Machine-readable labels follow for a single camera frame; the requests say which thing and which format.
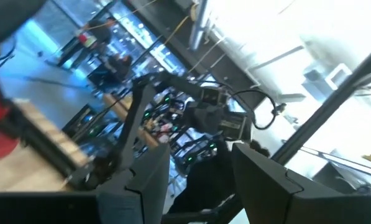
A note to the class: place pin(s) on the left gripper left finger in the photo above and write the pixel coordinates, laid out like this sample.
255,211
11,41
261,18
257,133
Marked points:
79,208

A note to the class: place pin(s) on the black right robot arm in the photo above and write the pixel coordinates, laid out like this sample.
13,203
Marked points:
138,118

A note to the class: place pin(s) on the black metal rig frame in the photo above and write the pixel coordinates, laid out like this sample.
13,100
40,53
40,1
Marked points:
39,137

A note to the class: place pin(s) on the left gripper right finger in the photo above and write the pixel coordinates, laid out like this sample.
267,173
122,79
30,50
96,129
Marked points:
297,208

